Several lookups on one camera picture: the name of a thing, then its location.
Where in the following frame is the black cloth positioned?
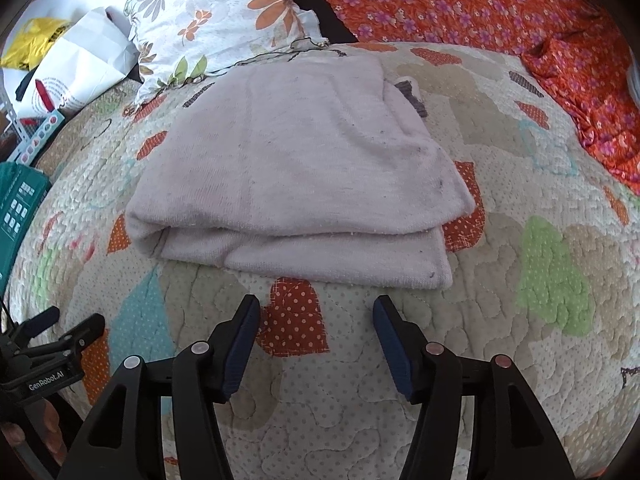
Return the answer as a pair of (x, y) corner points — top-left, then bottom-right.
(281, 0), (359, 44)

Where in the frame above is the person's left hand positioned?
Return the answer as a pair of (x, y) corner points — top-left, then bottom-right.
(0, 396), (63, 466)

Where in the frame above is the teal printed box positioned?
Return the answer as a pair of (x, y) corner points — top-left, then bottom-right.
(0, 162), (51, 286)

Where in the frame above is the grey metal rack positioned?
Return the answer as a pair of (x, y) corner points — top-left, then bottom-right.
(0, 77), (27, 150)

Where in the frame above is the white floral pillow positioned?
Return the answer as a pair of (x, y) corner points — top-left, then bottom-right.
(125, 0), (332, 106)

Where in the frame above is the orange floral blanket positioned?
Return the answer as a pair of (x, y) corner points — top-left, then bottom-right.
(285, 0), (640, 197)

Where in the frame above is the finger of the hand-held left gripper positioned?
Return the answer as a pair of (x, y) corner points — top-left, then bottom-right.
(47, 313), (107, 361)
(10, 308), (61, 343)

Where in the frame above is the colourful printed card strip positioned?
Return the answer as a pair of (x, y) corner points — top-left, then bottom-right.
(12, 110), (67, 166)

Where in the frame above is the pale pink small garment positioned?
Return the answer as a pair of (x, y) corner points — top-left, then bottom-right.
(125, 52), (477, 291)

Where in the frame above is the white plastic bag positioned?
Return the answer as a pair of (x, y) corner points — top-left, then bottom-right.
(0, 7), (142, 117)

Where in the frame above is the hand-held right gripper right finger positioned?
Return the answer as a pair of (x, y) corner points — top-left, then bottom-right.
(372, 295), (576, 480)

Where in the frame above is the yellow plastic bag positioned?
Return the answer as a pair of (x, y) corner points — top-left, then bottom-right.
(0, 17), (72, 72)

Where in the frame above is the patchwork quilt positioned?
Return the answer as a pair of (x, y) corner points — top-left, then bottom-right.
(7, 40), (640, 480)

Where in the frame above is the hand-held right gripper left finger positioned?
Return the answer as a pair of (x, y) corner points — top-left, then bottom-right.
(57, 294), (262, 480)

